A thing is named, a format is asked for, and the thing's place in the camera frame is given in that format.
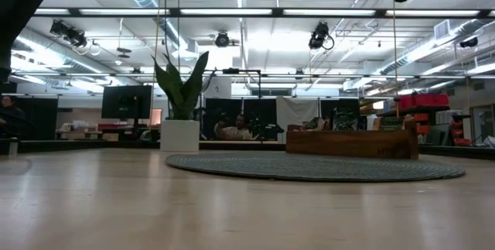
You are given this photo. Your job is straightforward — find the black storage shelf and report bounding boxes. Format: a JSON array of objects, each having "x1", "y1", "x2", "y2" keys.
[{"x1": 377, "y1": 104, "x2": 473, "y2": 146}]

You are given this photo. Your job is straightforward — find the dark blue tea packet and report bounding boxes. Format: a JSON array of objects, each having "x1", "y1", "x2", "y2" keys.
[{"x1": 332, "y1": 106, "x2": 361, "y2": 132}]

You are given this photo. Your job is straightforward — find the large red storage bin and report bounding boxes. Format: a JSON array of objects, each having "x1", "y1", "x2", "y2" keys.
[{"x1": 415, "y1": 93, "x2": 450, "y2": 108}]

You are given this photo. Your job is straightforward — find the black camera with cable loop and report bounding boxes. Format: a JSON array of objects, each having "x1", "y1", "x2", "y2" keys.
[{"x1": 308, "y1": 21, "x2": 336, "y2": 51}]

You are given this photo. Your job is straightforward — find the black round spot lamp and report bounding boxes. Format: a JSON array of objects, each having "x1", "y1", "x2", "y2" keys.
[{"x1": 214, "y1": 31, "x2": 231, "y2": 49}]

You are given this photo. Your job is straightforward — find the round grey woven mat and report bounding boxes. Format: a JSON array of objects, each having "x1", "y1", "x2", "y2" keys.
[{"x1": 165, "y1": 153, "x2": 466, "y2": 183}]

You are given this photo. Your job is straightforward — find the black partition panel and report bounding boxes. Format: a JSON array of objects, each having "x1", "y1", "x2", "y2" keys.
[
  {"x1": 0, "y1": 94, "x2": 59, "y2": 142},
  {"x1": 320, "y1": 98, "x2": 361, "y2": 131},
  {"x1": 204, "y1": 98, "x2": 278, "y2": 141}
]

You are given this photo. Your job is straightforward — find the person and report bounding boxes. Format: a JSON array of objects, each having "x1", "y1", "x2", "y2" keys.
[
  {"x1": 0, "y1": 94, "x2": 27, "y2": 139},
  {"x1": 213, "y1": 113, "x2": 257, "y2": 141}
]

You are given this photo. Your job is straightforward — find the black overhead light bar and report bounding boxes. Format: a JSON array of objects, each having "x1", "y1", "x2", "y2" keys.
[{"x1": 34, "y1": 7, "x2": 495, "y2": 19}]

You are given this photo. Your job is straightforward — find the small black hanging camera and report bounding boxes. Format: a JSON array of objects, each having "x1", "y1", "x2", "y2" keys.
[{"x1": 459, "y1": 36, "x2": 479, "y2": 49}]

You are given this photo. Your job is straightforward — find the brown tea packet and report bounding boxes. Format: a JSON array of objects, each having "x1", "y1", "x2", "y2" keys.
[{"x1": 303, "y1": 116, "x2": 332, "y2": 132}]

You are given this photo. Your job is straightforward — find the white plant pot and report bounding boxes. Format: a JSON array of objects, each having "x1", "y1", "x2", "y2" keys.
[{"x1": 159, "y1": 119, "x2": 201, "y2": 152}]

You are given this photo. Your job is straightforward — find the black camera stand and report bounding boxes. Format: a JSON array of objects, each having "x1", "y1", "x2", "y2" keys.
[{"x1": 222, "y1": 67, "x2": 263, "y2": 100}]

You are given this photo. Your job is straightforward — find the green snake plant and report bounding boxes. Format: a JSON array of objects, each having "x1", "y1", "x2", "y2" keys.
[{"x1": 152, "y1": 51, "x2": 210, "y2": 122}]

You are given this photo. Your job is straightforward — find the dark printed tea packet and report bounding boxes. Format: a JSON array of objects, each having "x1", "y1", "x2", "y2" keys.
[{"x1": 378, "y1": 115, "x2": 406, "y2": 132}]

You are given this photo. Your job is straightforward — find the cluttered office desk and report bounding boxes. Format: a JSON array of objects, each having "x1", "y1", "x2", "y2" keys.
[{"x1": 57, "y1": 120, "x2": 163, "y2": 142}]

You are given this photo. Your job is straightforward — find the wooden tea organizer box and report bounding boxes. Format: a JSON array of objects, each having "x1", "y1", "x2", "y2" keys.
[{"x1": 285, "y1": 120, "x2": 420, "y2": 160}]

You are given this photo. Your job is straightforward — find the white hanging sheet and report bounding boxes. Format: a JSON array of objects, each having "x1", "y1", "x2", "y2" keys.
[{"x1": 275, "y1": 96, "x2": 320, "y2": 145}]

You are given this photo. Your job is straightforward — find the black computer monitor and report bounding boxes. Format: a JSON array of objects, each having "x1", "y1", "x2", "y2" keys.
[{"x1": 101, "y1": 84, "x2": 153, "y2": 120}]

